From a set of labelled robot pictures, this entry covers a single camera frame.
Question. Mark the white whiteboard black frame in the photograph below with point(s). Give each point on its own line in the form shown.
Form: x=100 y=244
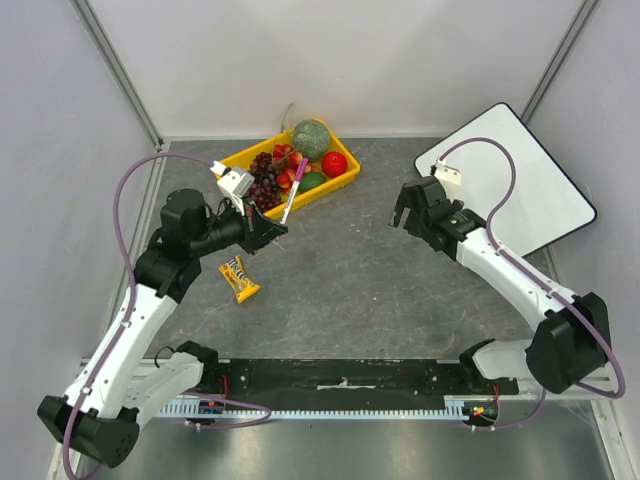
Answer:
x=498 y=158

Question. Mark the right aluminium frame post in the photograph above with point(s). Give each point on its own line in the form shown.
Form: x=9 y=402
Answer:
x=569 y=40

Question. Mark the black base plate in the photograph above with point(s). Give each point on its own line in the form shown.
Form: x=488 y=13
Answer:
x=347 y=384

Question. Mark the green netted melon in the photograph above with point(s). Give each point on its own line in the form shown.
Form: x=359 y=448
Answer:
x=311 y=138

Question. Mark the dark purple grape bunch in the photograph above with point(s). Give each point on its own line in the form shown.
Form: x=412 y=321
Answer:
x=265 y=191

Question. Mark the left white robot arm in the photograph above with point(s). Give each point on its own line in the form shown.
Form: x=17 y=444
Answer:
x=101 y=414

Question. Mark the red apple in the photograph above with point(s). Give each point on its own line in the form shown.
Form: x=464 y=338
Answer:
x=334 y=164

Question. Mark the yellow candy packet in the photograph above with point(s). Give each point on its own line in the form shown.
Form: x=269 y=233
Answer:
x=233 y=271

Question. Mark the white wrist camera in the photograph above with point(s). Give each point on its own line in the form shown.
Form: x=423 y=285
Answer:
x=448 y=176
x=234 y=182

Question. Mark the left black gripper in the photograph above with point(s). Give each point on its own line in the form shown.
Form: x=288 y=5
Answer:
x=257 y=231

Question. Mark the aluminium frame post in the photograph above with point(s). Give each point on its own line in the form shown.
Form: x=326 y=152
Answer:
x=103 y=44
x=569 y=40

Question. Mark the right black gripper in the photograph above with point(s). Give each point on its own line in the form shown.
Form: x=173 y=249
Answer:
x=425 y=211

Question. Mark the red peach slices cluster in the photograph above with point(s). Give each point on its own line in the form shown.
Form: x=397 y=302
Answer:
x=286 y=160

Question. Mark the yellow plastic tray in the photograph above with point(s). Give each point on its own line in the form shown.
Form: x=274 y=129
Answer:
x=244 y=159

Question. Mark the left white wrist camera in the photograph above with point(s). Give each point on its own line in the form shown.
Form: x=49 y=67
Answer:
x=234 y=182

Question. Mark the white marker with pink cap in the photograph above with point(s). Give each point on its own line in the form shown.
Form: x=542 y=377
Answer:
x=294 y=189

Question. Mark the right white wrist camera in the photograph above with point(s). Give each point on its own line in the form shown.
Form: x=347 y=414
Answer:
x=448 y=176

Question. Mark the green avocado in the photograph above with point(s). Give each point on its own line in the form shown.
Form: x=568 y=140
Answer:
x=311 y=181

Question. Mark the left aluminium frame post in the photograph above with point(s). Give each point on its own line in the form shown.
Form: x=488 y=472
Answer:
x=103 y=44

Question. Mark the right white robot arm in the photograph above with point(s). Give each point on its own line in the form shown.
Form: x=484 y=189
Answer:
x=571 y=333

